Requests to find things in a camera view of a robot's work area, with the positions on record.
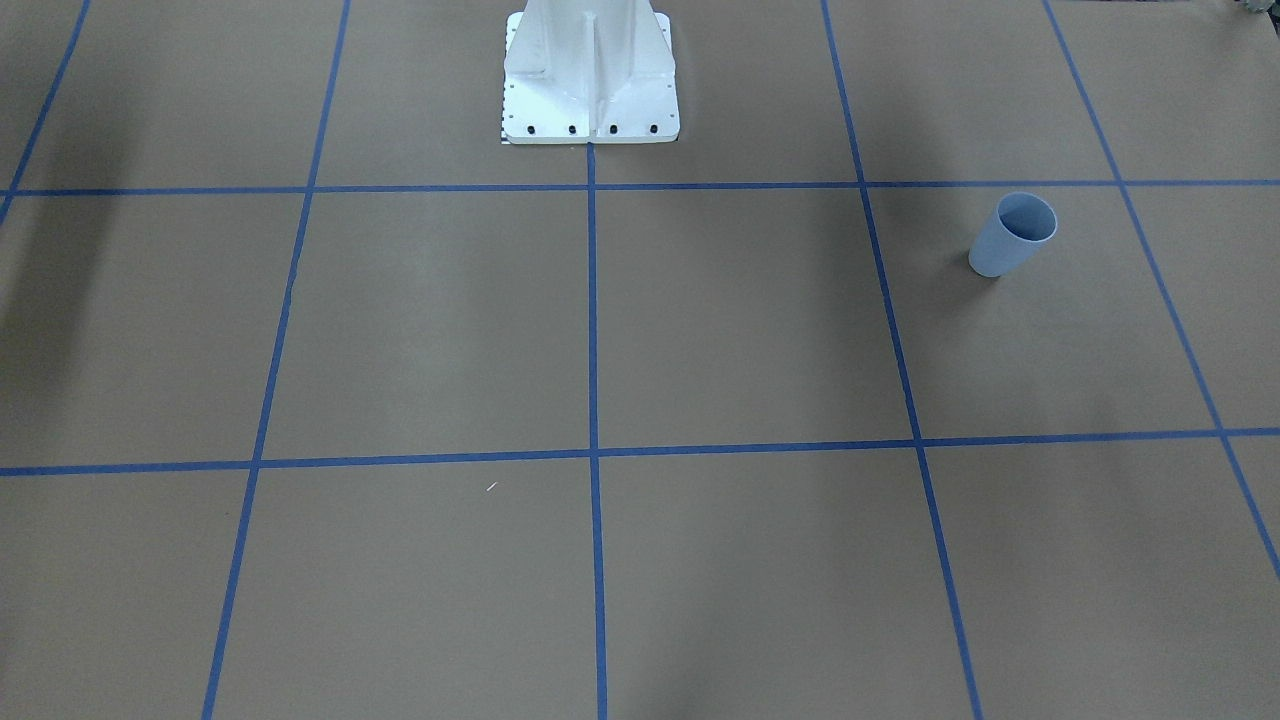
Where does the blue cup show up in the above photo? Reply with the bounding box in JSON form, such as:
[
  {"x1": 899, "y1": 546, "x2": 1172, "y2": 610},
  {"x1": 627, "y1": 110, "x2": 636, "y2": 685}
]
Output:
[{"x1": 968, "y1": 191, "x2": 1059, "y2": 278}]

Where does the white pedestal column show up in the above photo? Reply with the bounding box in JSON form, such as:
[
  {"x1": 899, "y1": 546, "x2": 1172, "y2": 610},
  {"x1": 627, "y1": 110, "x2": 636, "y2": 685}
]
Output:
[{"x1": 500, "y1": 1, "x2": 681, "y2": 145}]

